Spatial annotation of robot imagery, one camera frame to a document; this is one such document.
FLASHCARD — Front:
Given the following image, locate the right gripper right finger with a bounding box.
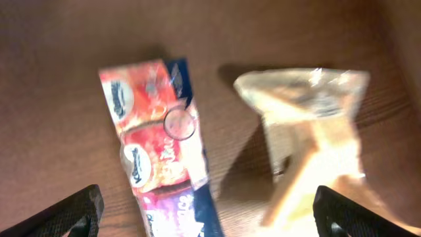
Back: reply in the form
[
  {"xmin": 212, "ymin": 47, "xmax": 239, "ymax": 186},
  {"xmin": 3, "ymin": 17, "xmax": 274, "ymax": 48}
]
[{"xmin": 312, "ymin": 186, "xmax": 416, "ymax": 237}]

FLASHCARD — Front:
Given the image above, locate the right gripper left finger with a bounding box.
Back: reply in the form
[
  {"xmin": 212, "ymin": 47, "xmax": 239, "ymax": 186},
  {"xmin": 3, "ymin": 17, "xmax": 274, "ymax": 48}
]
[{"xmin": 1, "ymin": 184, "xmax": 105, "ymax": 237}]

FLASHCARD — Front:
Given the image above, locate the cream bag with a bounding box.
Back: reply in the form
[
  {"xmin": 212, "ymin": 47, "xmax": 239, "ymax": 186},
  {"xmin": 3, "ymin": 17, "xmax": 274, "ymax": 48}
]
[{"xmin": 232, "ymin": 67, "xmax": 412, "ymax": 237}]

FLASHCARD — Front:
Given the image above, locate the multicolour tissue packet bundle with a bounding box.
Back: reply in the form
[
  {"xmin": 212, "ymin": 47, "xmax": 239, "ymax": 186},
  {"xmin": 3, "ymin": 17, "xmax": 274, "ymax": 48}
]
[{"xmin": 99, "ymin": 59, "xmax": 223, "ymax": 237}]

